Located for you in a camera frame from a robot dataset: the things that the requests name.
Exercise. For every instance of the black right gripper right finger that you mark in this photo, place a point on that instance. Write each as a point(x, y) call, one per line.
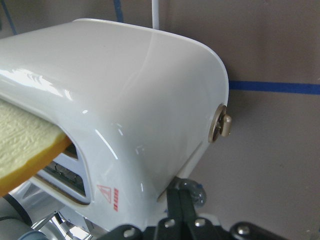
point(187, 206)

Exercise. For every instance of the white toaster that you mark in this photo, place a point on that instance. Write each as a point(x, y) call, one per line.
point(137, 103)

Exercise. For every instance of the toast slice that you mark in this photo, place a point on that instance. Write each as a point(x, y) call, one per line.
point(27, 145)

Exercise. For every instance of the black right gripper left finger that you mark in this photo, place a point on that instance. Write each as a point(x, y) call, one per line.
point(174, 210)

